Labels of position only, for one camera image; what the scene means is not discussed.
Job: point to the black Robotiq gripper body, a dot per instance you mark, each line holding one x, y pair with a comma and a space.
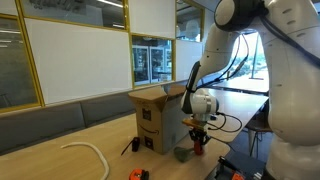
199, 132

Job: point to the orange black measuring tape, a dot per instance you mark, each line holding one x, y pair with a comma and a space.
138, 174

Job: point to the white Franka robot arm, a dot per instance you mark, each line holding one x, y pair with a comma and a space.
293, 83

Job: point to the open brown cardboard box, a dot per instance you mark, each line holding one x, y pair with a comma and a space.
156, 123

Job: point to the black orange clamp tool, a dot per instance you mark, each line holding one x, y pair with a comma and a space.
230, 170

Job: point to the dark cart top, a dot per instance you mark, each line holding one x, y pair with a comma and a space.
250, 163

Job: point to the dark chair with metal legs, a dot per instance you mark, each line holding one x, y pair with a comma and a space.
256, 125

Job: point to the white framed glass door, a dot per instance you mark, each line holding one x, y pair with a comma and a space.
141, 65
158, 63

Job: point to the grey upholstered bench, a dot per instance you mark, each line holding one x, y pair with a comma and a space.
40, 128

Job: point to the large white wall board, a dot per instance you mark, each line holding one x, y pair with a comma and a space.
80, 60

